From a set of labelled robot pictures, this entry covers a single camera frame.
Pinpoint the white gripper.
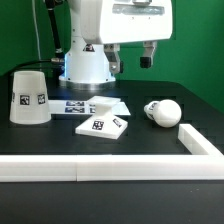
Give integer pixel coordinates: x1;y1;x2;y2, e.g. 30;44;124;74
78;0;174;76

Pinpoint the white lamp bulb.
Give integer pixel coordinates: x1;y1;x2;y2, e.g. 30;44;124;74
144;99;182;128

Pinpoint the white lamp base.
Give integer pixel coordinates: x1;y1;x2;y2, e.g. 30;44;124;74
75;96;128;139

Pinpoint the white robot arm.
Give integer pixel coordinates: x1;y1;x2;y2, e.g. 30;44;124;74
59;0;173;90

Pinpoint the white lamp shade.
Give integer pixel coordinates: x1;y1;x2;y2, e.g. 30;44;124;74
10;71;51;125

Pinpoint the white marker sheet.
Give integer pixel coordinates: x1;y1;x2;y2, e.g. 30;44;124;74
49;100;130;116

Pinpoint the white L-shaped fence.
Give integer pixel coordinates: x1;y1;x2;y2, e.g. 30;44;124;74
0;124;224;182

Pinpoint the black cable hose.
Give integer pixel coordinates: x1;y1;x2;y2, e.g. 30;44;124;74
9;0;67;73

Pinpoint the thin white cable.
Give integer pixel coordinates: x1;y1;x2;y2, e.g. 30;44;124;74
31;0;42;61

